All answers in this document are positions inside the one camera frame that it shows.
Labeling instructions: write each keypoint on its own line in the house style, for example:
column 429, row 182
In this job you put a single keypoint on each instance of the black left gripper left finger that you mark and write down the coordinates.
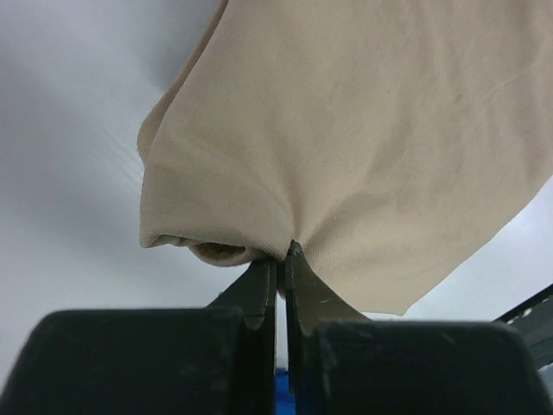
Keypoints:
column 239, row 344

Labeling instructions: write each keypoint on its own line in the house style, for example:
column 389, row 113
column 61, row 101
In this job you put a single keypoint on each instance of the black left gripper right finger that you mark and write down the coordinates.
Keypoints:
column 309, row 302

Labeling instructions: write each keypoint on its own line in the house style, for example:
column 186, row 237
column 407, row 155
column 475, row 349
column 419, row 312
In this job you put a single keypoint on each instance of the beige t shirt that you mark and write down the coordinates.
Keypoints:
column 390, row 139

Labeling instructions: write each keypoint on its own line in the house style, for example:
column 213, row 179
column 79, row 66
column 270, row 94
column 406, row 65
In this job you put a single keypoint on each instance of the folded blue printed t shirt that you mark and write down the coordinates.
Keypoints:
column 285, row 402

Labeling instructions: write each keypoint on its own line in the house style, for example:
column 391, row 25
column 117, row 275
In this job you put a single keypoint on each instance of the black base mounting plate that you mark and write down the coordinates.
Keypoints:
column 533, row 320

